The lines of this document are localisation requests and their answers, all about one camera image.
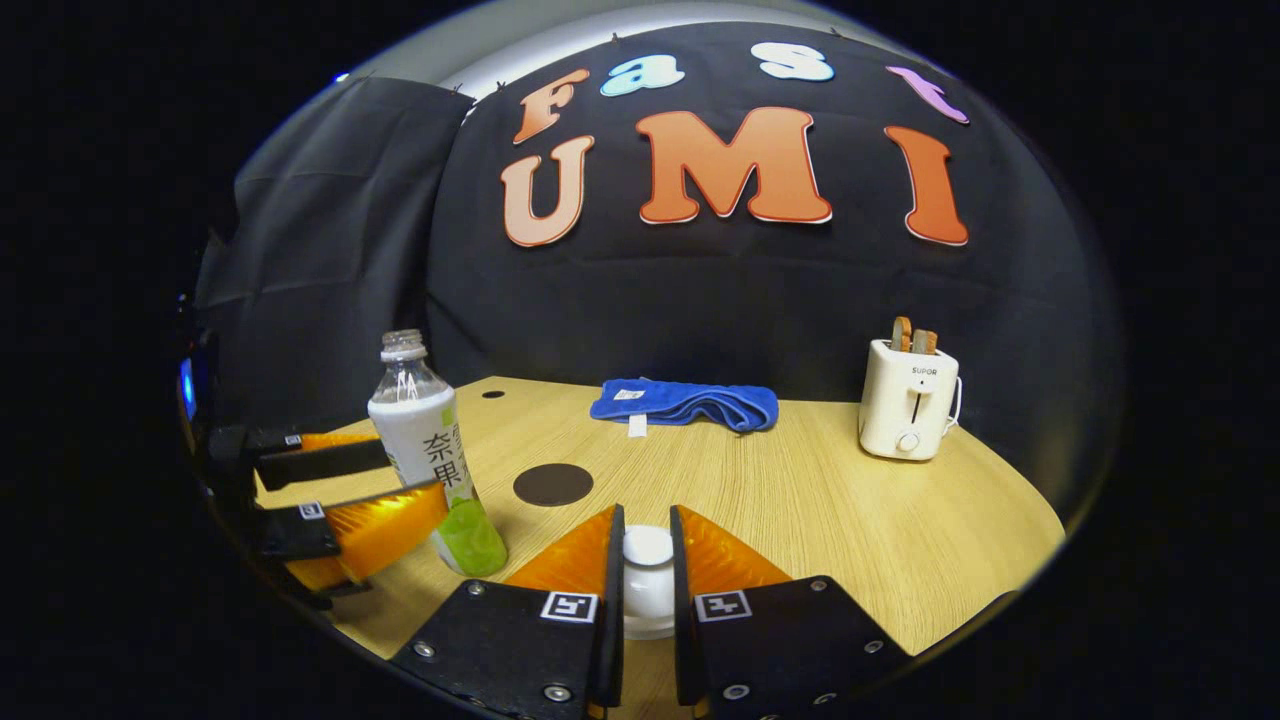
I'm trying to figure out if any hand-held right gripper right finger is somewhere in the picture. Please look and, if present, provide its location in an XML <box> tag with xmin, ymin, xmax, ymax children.
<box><xmin>670</xmin><ymin>503</ymin><xmax>913</xmax><ymax>720</ymax></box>

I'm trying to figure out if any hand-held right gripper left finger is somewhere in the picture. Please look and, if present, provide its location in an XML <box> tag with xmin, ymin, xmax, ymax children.
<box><xmin>390</xmin><ymin>503</ymin><xmax>626</xmax><ymax>720</ymax></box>

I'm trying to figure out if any white teacup lid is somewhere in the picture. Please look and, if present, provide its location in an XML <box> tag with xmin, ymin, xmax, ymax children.
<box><xmin>622</xmin><ymin>525</ymin><xmax>676</xmax><ymax>641</ymax></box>

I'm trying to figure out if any clear water bottle green label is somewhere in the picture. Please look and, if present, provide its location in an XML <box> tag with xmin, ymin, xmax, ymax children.
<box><xmin>367</xmin><ymin>330</ymin><xmax>508</xmax><ymax>578</ymax></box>

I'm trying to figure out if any round dark coaster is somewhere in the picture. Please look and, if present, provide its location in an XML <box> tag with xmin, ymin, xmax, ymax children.
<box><xmin>513</xmin><ymin>463</ymin><xmax>594</xmax><ymax>507</ymax></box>

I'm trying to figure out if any blue folded towel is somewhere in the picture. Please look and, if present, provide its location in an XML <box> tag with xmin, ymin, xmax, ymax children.
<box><xmin>589</xmin><ymin>378</ymin><xmax>779</xmax><ymax>439</ymax></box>

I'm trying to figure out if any white toaster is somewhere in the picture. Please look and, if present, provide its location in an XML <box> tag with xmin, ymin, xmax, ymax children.
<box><xmin>858</xmin><ymin>338</ymin><xmax>961</xmax><ymax>462</ymax></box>

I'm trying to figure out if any black backdrop cloth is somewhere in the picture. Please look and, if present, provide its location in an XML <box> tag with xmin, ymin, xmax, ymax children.
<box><xmin>195</xmin><ymin>20</ymin><xmax>1126</xmax><ymax>521</ymax></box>

